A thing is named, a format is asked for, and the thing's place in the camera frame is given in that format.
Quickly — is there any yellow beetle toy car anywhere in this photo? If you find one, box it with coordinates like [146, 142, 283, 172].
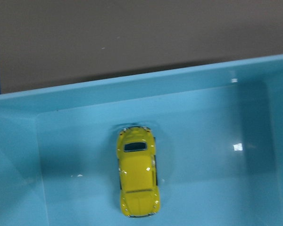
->
[116, 126, 160, 218]

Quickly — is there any light blue plastic bin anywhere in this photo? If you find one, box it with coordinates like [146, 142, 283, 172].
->
[0, 55, 283, 226]

